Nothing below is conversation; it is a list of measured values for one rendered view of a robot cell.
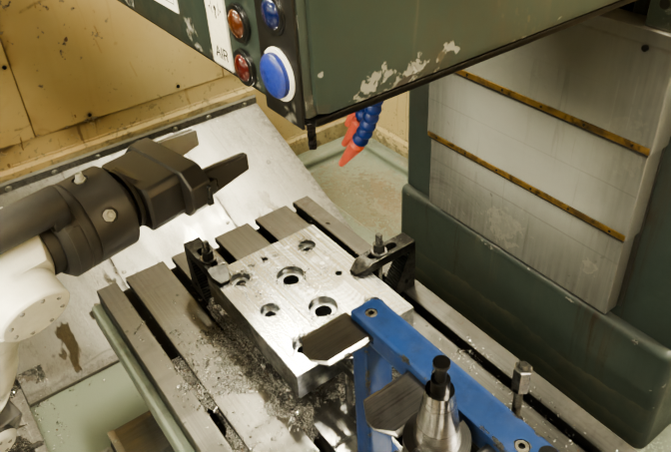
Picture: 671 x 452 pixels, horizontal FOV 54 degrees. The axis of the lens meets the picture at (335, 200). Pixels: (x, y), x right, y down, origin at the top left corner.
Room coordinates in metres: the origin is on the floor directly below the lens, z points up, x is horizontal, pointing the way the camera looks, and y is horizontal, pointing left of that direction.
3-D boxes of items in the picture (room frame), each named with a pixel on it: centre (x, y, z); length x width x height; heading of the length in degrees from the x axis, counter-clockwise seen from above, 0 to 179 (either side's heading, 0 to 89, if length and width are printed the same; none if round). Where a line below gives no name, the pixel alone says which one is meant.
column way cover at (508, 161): (1.00, -0.34, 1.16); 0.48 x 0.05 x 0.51; 34
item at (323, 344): (0.50, 0.01, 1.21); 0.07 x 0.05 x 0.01; 124
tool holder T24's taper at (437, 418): (0.36, -0.08, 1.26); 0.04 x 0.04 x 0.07
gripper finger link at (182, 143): (0.66, 0.18, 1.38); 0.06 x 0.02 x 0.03; 136
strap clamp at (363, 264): (0.89, -0.08, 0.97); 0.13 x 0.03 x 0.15; 124
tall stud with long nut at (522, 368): (0.61, -0.25, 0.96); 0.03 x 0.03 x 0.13
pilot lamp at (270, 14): (0.39, 0.03, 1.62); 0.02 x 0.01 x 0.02; 34
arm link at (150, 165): (0.56, 0.21, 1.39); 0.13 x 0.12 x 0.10; 46
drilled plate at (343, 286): (0.83, 0.06, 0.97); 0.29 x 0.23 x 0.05; 34
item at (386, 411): (0.41, -0.05, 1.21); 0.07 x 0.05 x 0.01; 124
